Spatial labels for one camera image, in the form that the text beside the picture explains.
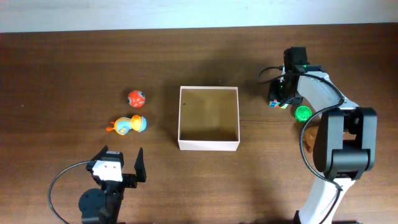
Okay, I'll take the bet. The blue orange duck toy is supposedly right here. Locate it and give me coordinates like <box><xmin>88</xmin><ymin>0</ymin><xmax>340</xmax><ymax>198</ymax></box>
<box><xmin>106</xmin><ymin>114</ymin><xmax>147</xmax><ymax>136</ymax></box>

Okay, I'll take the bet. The orange ball toy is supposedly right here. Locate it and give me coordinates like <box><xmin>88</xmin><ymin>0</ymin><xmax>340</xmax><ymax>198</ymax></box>
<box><xmin>127</xmin><ymin>90</ymin><xmax>146</xmax><ymax>108</ymax></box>

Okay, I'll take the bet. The pastel puzzle cube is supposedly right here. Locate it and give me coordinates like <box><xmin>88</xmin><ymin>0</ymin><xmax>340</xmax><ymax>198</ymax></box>
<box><xmin>269</xmin><ymin>100</ymin><xmax>289</xmax><ymax>109</ymax></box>

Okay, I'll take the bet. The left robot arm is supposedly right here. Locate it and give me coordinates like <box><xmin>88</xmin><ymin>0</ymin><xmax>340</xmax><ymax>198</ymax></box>
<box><xmin>78</xmin><ymin>146</ymin><xmax>147</xmax><ymax>224</ymax></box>

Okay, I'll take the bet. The green spiky ball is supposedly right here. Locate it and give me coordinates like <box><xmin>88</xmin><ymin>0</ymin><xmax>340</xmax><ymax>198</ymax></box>
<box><xmin>294</xmin><ymin>105</ymin><xmax>312</xmax><ymax>122</ymax></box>

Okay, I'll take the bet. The white cardboard box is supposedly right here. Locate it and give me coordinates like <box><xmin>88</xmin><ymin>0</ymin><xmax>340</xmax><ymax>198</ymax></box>
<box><xmin>178</xmin><ymin>86</ymin><xmax>241</xmax><ymax>151</ymax></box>

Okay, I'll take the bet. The brown plush toy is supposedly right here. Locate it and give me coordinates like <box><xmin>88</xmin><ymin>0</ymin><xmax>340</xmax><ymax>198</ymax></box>
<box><xmin>303</xmin><ymin>125</ymin><xmax>357</xmax><ymax>154</ymax></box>

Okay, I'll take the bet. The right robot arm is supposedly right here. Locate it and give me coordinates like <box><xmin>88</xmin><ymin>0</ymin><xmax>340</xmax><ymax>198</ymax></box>
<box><xmin>268</xmin><ymin>65</ymin><xmax>377</xmax><ymax>223</ymax></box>

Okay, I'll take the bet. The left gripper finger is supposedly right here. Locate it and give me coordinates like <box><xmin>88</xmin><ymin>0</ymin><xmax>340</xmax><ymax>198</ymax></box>
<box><xmin>134</xmin><ymin>147</ymin><xmax>147</xmax><ymax>182</ymax></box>
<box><xmin>91</xmin><ymin>145</ymin><xmax>108</xmax><ymax>161</ymax></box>

